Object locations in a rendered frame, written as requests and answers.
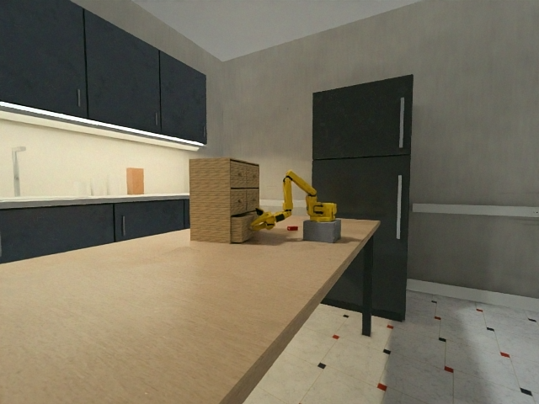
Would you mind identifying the wooden drawer front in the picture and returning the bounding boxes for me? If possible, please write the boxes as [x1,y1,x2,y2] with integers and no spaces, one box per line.
[247,210,259,220]
[247,164,259,186]
[247,189,259,210]
[231,189,246,214]
[231,214,254,242]
[230,161,246,186]

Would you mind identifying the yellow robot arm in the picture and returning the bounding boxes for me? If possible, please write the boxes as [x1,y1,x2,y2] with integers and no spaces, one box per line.
[273,171,335,223]

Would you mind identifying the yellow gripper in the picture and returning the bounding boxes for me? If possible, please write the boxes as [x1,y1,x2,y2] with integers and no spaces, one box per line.
[250,207,275,231]

